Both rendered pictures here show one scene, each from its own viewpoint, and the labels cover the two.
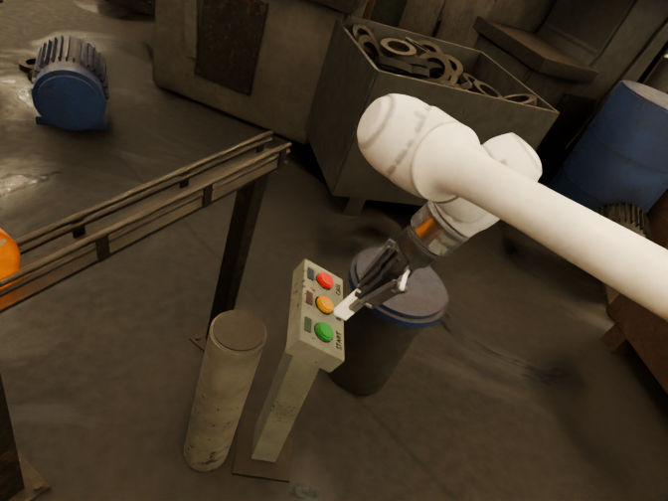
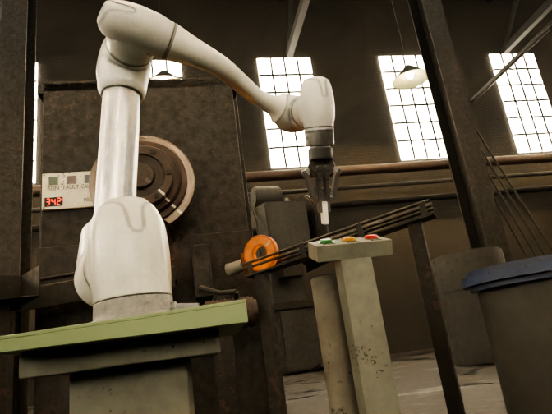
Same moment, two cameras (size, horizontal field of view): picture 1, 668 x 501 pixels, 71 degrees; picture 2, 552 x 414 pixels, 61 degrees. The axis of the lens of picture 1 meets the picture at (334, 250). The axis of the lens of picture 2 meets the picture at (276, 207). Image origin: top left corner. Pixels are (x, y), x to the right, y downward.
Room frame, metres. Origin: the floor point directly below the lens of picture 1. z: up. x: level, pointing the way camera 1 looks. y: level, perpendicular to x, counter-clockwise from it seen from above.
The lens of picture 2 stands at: (0.59, -1.49, 0.30)
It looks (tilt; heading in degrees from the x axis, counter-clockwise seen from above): 17 degrees up; 93
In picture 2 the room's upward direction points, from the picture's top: 8 degrees counter-clockwise
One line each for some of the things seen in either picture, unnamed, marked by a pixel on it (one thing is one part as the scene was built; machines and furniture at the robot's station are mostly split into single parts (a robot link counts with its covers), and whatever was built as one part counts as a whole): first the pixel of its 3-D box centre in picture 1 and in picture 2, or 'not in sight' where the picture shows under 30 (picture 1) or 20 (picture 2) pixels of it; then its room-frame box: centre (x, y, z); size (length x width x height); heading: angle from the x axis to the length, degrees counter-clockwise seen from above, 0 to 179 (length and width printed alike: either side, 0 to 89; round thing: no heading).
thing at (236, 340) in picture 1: (220, 398); (340, 356); (0.66, 0.12, 0.26); 0.12 x 0.12 x 0.52
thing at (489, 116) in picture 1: (412, 121); not in sight; (2.58, -0.14, 0.39); 1.03 x 0.83 x 0.77; 119
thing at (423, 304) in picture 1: (376, 325); (549, 351); (1.15, -0.22, 0.22); 0.32 x 0.32 x 0.43
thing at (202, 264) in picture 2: not in sight; (202, 272); (0.12, 0.60, 0.68); 0.11 x 0.08 x 0.24; 104
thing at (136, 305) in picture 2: not in sight; (144, 313); (0.25, -0.54, 0.41); 0.22 x 0.18 x 0.06; 10
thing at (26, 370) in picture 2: not in sight; (136, 354); (0.24, -0.54, 0.33); 0.32 x 0.32 x 0.04; 13
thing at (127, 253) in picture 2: not in sight; (128, 250); (0.22, -0.53, 0.54); 0.18 x 0.16 x 0.22; 124
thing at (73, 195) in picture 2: not in sight; (71, 190); (-0.46, 0.55, 1.15); 0.26 x 0.02 x 0.18; 14
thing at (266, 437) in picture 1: (290, 384); (365, 336); (0.73, -0.02, 0.31); 0.24 x 0.16 x 0.62; 14
